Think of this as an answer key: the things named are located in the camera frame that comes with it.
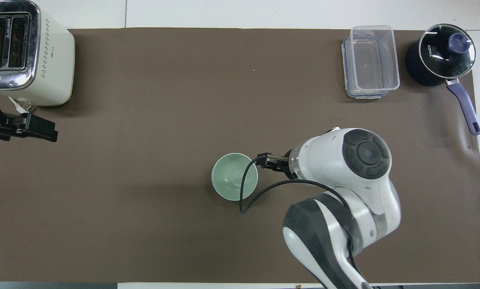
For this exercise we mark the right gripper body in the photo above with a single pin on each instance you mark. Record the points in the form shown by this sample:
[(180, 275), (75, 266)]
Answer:
[(275, 162)]

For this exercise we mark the green bowl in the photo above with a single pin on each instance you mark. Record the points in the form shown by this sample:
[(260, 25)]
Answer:
[(229, 176)]

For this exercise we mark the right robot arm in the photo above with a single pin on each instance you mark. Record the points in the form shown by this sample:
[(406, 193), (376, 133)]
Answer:
[(344, 176)]

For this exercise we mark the white toaster with chrome top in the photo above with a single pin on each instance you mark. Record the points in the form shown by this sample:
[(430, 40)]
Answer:
[(51, 60)]

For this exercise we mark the blue-rimmed container lid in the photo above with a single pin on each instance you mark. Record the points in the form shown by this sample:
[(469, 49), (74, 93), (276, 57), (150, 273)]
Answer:
[(346, 68)]

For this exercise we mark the clear plastic container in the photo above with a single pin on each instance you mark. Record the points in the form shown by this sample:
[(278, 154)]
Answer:
[(374, 60)]

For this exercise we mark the dark blue saucepan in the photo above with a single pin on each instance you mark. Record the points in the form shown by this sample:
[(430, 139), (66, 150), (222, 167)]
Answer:
[(418, 68)]

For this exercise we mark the glass saucepan lid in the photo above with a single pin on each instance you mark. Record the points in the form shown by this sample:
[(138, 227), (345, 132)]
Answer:
[(444, 56)]

